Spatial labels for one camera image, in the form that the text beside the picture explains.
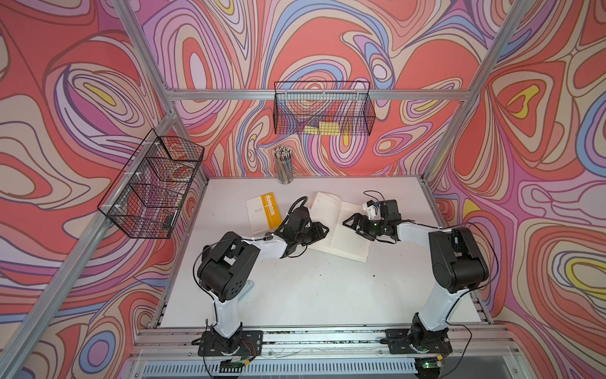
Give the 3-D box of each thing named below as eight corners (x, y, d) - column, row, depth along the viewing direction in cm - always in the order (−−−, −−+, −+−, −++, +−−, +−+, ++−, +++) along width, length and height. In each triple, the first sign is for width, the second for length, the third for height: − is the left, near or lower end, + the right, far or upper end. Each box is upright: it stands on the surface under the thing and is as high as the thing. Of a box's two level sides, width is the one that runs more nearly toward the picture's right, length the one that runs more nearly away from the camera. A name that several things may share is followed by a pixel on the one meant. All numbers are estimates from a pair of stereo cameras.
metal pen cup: (278, 185, 121) (274, 155, 106) (279, 176, 126) (275, 145, 110) (292, 185, 121) (290, 154, 106) (293, 176, 126) (291, 145, 110)
